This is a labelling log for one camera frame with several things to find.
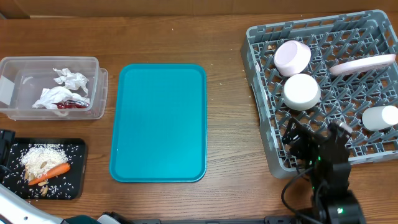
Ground white small bowl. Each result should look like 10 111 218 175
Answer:
282 73 321 111

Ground rice and food scraps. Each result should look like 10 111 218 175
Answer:
22 148 68 184

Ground white paper cup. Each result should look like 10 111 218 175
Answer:
362 105 397 131

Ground orange carrot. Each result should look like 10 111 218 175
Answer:
28 163 70 185

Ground red snack wrapper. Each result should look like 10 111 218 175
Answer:
55 100 89 109

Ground pink bowl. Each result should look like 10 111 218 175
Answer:
274 40 311 77

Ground white napkin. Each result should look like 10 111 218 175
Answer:
32 68 90 110

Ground large pink plate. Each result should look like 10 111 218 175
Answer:
329 54 396 76

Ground grey plastic dishwasher rack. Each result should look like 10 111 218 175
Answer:
241 10 397 179

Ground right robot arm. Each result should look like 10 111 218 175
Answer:
281 118 366 223

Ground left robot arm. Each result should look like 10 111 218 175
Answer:
1 185 121 224

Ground black plastic tray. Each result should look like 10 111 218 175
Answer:
1 138 88 200

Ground clear plastic bin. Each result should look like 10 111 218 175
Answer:
1 56 108 120

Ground teal serving tray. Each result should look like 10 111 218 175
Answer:
109 63 207 182

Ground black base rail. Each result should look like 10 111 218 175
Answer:
102 211 299 224

